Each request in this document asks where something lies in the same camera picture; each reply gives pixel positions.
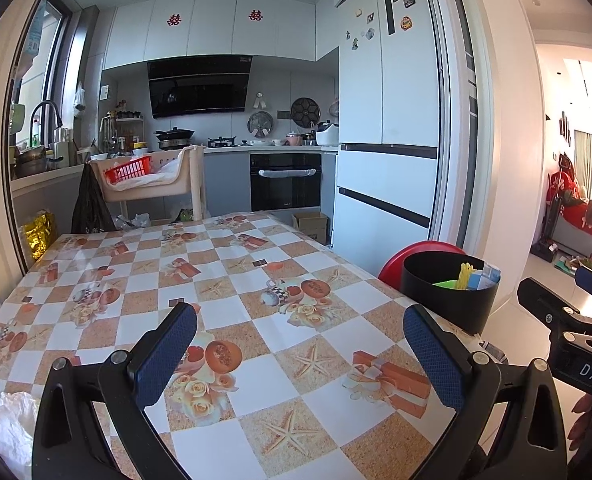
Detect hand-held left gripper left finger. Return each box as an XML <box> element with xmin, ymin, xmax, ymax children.
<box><xmin>30</xmin><ymin>301</ymin><xmax>199</xmax><ymax>480</ymax></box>

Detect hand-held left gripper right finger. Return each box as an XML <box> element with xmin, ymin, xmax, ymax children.
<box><xmin>402</xmin><ymin>304</ymin><xmax>570</xmax><ymax>480</ymax></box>

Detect black round bin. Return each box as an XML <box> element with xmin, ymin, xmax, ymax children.
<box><xmin>401</xmin><ymin>251</ymin><xmax>502</xmax><ymax>336</ymax></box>

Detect blue and white carton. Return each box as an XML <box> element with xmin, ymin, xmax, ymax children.
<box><xmin>468</xmin><ymin>267</ymin><xmax>502</xmax><ymax>292</ymax></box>

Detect yellow foam net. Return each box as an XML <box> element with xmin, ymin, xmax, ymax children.
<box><xmin>456</xmin><ymin>261</ymin><xmax>477</xmax><ymax>291</ymax></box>

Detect person's right hand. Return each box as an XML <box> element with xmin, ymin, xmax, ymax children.
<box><xmin>568</xmin><ymin>394</ymin><xmax>592</xmax><ymax>453</ymax></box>

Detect red clothing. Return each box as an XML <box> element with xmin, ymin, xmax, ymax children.
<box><xmin>546</xmin><ymin>152</ymin><xmax>592</xmax><ymax>256</ymax></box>

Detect red stool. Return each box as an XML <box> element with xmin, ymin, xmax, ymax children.
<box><xmin>378</xmin><ymin>241</ymin><xmax>466</xmax><ymax>291</ymax></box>

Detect black hanging bag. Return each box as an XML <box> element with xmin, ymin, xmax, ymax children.
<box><xmin>71</xmin><ymin>162</ymin><xmax>117</xmax><ymax>235</ymax></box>

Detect white crumpled tissue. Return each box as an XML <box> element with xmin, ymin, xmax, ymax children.
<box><xmin>0</xmin><ymin>390</ymin><xmax>44</xmax><ymax>472</ymax></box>

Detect gold foil bag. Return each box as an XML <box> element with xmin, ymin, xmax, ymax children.
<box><xmin>20</xmin><ymin>210</ymin><xmax>58</xmax><ymax>261</ymax></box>

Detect beige plastic cart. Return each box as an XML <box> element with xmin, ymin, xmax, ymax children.
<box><xmin>88</xmin><ymin>145</ymin><xmax>207</xmax><ymax>221</ymax></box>

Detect white plastic bag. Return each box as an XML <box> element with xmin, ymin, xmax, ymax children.
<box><xmin>148</xmin><ymin>157</ymin><xmax>184</xmax><ymax>187</ymax></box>

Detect cardboard box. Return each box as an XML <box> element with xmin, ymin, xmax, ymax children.
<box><xmin>292</xmin><ymin>211</ymin><xmax>331</xmax><ymax>246</ymax></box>

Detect red plastic basket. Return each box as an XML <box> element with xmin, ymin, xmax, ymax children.
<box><xmin>103</xmin><ymin>156</ymin><xmax>153</xmax><ymax>185</ymax></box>

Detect black built-in oven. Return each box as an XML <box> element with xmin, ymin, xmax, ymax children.
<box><xmin>250</xmin><ymin>152</ymin><xmax>323</xmax><ymax>212</ymax></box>

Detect black wok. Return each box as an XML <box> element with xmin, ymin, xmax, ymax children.
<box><xmin>155</xmin><ymin>127</ymin><xmax>195</xmax><ymax>150</ymax></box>

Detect spice rack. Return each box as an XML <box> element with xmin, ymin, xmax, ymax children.
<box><xmin>100</xmin><ymin>110</ymin><xmax>144</xmax><ymax>156</ymax></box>

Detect metal pot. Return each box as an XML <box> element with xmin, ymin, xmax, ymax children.
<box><xmin>13</xmin><ymin>147</ymin><xmax>52</xmax><ymax>178</ymax></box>

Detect round metal steamer rack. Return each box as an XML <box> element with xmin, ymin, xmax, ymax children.
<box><xmin>247</xmin><ymin>111</ymin><xmax>274</xmax><ymax>138</ymax></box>

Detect white rice cooker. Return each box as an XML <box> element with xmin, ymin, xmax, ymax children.
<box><xmin>315</xmin><ymin>121</ymin><xmax>339</xmax><ymax>147</ymax></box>

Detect white refrigerator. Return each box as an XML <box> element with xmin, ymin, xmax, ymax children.
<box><xmin>333</xmin><ymin>0</ymin><xmax>441</xmax><ymax>252</ymax></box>

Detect black range hood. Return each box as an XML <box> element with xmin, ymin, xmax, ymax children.
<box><xmin>147</xmin><ymin>55</ymin><xmax>254</xmax><ymax>120</ymax></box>

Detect dark kitchen faucet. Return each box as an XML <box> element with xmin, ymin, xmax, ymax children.
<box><xmin>30</xmin><ymin>101</ymin><xmax>64</xmax><ymax>148</ymax></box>

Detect round dark divided plate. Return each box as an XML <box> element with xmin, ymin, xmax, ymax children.
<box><xmin>291</xmin><ymin>96</ymin><xmax>321</xmax><ymax>127</ymax></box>

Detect group of fridge magnets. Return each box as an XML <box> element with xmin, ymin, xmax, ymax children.
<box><xmin>346</xmin><ymin>0</ymin><xmax>427</xmax><ymax>51</ymax></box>

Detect white wall cabinets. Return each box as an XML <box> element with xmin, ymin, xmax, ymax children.
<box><xmin>101</xmin><ymin>0</ymin><xmax>339</xmax><ymax>68</ymax></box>

